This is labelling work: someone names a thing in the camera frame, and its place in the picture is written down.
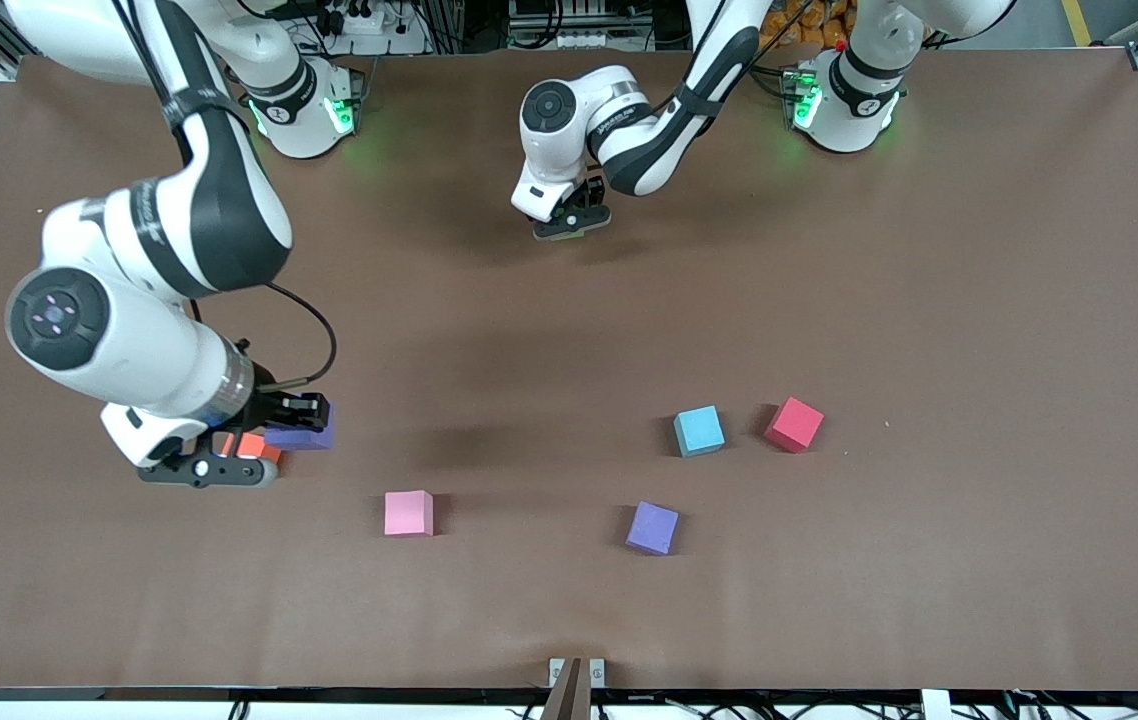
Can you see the green foam block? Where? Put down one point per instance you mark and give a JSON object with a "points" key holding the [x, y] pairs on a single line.
{"points": [[574, 233]]}

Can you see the purple foam block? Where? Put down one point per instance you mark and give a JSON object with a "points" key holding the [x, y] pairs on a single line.
{"points": [[314, 438], [652, 528]]}

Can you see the pink foam block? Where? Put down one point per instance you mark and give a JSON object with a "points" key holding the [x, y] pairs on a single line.
{"points": [[409, 513]]}

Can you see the cyan foam block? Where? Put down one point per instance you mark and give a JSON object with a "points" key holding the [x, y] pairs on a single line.
{"points": [[699, 430]]}

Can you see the red foam block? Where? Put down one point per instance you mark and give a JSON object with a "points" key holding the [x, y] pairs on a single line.
{"points": [[794, 425]]}

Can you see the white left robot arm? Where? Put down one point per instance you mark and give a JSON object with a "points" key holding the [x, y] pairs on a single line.
{"points": [[669, 130]]}

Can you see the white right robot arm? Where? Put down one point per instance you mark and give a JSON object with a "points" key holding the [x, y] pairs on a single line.
{"points": [[219, 200]]}

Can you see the orange foam block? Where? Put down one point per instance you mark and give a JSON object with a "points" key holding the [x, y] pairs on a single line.
{"points": [[257, 447]]}

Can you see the grey electronics rack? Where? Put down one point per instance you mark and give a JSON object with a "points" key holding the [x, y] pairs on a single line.
{"points": [[559, 25]]}

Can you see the white power strip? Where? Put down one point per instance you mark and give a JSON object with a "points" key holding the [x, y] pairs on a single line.
{"points": [[364, 18]]}

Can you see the orange objects pile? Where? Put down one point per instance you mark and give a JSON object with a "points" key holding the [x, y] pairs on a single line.
{"points": [[809, 25]]}

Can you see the white label tag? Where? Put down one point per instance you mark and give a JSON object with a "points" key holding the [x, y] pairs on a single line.
{"points": [[936, 705]]}

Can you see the small metal edge bracket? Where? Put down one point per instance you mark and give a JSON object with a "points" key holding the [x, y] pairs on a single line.
{"points": [[557, 672]]}

